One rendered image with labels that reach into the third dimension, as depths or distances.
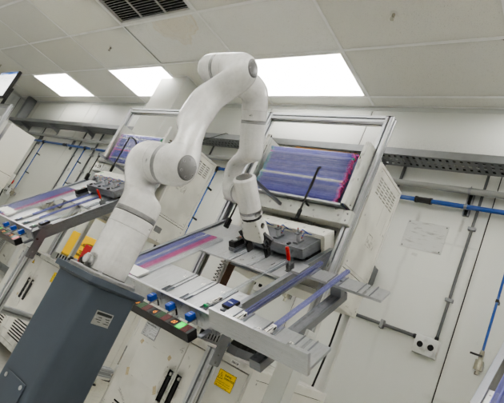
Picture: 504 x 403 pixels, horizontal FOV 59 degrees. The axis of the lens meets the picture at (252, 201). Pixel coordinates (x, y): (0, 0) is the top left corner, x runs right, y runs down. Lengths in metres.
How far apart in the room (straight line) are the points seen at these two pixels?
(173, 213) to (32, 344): 2.02
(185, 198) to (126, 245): 1.99
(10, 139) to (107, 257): 4.87
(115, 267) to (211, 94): 0.58
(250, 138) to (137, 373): 1.17
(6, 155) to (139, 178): 4.77
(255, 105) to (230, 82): 0.19
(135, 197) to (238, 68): 0.50
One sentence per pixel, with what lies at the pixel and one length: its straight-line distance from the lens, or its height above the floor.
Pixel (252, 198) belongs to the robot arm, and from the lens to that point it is 1.60.
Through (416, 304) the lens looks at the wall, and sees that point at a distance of 3.35.
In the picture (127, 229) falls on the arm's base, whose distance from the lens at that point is 1.24.
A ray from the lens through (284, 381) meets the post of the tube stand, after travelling 1.43.
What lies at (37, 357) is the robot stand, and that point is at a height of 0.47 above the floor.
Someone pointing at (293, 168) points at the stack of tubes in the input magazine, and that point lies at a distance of 2.23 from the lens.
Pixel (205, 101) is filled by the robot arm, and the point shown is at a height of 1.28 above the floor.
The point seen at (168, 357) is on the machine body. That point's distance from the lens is 2.05.
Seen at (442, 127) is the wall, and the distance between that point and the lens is 3.97.
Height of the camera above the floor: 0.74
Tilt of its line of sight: 15 degrees up
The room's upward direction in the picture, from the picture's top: 25 degrees clockwise
